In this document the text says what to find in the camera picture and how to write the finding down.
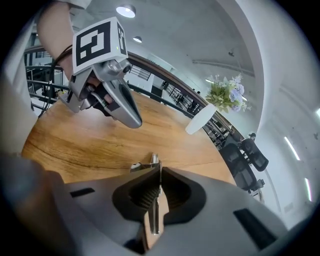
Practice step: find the person's light grey shirt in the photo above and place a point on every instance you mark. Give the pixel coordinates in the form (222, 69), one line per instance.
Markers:
(75, 3)

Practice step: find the black office chair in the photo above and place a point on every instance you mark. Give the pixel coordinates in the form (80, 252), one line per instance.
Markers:
(257, 155)
(240, 170)

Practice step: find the pale blue flower bouquet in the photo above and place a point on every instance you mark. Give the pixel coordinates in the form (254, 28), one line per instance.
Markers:
(230, 93)

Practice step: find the person's left forearm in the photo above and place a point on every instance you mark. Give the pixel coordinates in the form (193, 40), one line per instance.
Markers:
(55, 30)

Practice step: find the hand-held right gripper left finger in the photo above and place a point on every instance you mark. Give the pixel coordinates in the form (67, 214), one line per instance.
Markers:
(100, 212)

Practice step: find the round ceiling lamp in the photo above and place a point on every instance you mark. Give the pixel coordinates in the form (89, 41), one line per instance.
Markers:
(137, 39)
(126, 10)

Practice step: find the white vase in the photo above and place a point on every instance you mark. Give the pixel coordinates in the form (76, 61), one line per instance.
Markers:
(200, 120)

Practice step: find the person's left hand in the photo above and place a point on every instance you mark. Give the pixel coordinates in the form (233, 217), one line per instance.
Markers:
(93, 83)

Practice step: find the white strip light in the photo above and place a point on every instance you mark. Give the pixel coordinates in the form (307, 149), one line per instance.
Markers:
(292, 148)
(308, 189)

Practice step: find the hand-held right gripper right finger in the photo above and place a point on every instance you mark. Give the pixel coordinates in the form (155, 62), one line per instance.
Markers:
(220, 205)

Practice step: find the brown wooden handrail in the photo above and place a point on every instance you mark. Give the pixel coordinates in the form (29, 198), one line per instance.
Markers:
(175, 78)

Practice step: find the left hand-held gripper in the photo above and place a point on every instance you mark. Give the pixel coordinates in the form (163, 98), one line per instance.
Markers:
(95, 47)

